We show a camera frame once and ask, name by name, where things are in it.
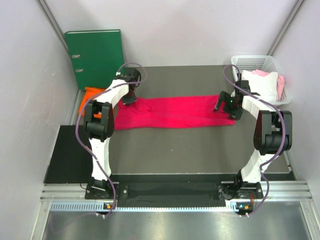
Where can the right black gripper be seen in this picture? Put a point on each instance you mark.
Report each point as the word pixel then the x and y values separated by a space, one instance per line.
pixel 225 97

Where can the aluminium frame rail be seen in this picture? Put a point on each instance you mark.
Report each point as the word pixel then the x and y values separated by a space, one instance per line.
pixel 71 197

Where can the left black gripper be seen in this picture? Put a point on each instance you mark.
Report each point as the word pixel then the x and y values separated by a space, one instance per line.
pixel 126 101

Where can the orange t shirt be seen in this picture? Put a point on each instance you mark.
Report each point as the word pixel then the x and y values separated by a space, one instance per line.
pixel 89 92

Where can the white t shirt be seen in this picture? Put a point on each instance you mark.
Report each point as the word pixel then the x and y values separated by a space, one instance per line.
pixel 266 87

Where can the green ring binder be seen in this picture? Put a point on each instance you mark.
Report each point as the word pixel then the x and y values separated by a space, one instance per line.
pixel 96 55

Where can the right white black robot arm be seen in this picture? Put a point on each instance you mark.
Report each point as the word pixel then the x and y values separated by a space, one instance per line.
pixel 272 136

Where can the magenta t shirt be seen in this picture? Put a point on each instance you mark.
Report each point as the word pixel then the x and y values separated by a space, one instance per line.
pixel 180 112

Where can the white plastic basket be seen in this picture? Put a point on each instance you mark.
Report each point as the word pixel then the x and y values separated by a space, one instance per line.
pixel 262 62

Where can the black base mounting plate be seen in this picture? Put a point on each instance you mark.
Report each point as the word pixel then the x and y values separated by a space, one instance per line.
pixel 171 190

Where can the black mat left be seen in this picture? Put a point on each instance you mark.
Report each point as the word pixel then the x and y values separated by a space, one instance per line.
pixel 70 163

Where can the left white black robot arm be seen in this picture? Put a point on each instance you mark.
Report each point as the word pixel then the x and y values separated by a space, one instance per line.
pixel 99 124

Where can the light pink t shirt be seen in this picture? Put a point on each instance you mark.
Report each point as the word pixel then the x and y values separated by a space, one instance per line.
pixel 280 80

